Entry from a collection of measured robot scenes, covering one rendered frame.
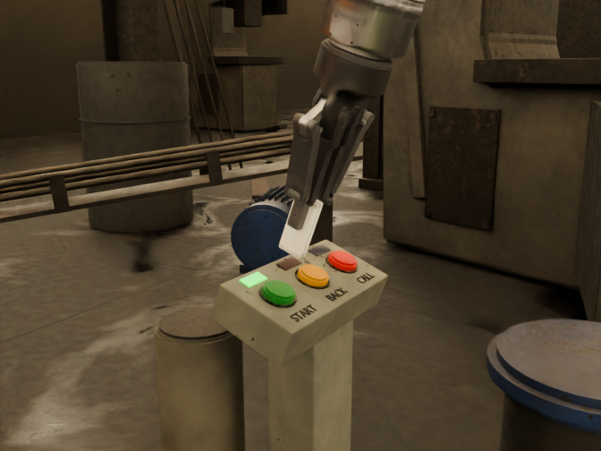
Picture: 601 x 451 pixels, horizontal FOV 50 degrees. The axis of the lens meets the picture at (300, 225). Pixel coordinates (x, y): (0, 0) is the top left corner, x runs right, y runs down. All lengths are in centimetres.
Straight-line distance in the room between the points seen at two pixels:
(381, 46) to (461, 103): 221
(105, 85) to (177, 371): 265
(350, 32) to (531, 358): 62
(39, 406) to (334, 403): 113
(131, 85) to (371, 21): 282
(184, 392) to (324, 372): 19
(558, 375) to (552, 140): 169
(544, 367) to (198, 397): 51
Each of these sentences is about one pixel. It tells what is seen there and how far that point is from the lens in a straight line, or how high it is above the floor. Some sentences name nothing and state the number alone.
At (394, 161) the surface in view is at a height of 42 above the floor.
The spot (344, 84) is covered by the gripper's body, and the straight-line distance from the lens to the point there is 63.
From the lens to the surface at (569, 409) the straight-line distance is 97.
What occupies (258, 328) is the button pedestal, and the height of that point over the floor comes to 58.
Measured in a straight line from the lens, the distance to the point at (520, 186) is 270.
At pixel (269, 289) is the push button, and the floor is 61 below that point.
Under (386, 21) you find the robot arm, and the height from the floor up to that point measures 90.
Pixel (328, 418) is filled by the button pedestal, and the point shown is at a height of 42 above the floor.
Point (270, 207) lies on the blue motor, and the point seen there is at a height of 32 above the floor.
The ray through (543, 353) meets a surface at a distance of 108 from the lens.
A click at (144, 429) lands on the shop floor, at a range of 169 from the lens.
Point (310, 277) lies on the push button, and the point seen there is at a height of 61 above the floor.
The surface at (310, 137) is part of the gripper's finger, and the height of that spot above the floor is 80.
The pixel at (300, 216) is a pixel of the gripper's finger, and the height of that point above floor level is 71.
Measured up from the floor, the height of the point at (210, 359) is 49.
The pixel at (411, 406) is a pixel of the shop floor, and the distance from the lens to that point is 176.
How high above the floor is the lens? 86
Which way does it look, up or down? 14 degrees down
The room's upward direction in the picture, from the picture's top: straight up
